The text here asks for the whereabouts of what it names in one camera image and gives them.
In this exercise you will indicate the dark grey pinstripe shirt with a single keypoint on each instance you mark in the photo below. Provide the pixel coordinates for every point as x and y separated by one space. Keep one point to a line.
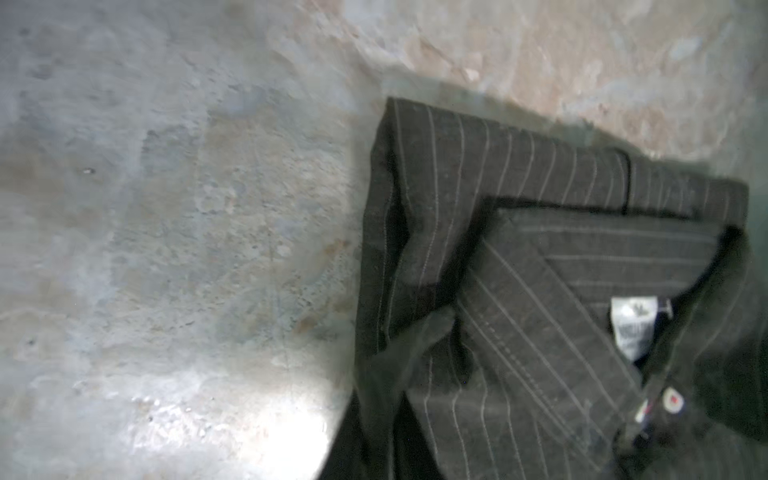
530 309

